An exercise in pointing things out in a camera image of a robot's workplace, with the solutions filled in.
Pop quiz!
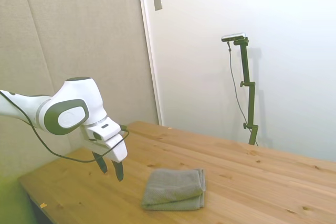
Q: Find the black articulated camera stand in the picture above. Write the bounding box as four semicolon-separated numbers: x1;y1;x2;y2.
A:
233;37;259;146

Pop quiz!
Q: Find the white door frame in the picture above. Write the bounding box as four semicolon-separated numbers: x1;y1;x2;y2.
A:
135;0;164;126

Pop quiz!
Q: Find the silver exterior camera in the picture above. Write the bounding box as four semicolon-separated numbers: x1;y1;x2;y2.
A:
221;32;247;42

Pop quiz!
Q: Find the grey towel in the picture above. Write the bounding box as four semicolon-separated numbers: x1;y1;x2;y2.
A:
141;168;207;211

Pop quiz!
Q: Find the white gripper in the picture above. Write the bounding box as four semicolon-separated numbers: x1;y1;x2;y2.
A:
82;132;129;182

